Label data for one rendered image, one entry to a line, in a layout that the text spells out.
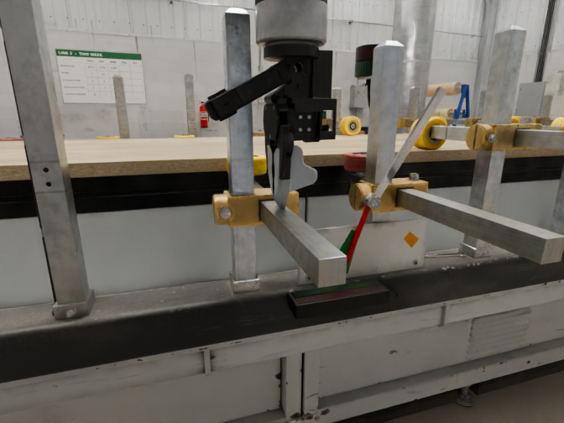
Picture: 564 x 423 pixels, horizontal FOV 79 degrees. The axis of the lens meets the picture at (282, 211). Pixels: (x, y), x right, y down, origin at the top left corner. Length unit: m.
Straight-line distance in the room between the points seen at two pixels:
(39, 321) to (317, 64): 0.53
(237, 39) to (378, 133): 0.27
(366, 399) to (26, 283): 0.94
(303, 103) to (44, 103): 0.32
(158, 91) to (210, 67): 1.16
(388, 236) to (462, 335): 0.75
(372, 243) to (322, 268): 0.32
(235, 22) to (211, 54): 7.32
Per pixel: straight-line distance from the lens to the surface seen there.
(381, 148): 0.62
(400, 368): 1.26
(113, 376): 0.70
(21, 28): 0.55
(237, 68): 0.53
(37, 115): 0.54
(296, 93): 0.47
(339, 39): 9.05
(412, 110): 2.01
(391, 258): 0.68
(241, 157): 0.53
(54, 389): 0.73
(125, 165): 0.74
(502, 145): 0.78
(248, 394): 1.08
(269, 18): 0.46
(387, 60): 0.62
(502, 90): 0.78
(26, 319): 0.64
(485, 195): 0.79
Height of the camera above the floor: 0.99
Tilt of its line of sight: 16 degrees down
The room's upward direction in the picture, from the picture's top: straight up
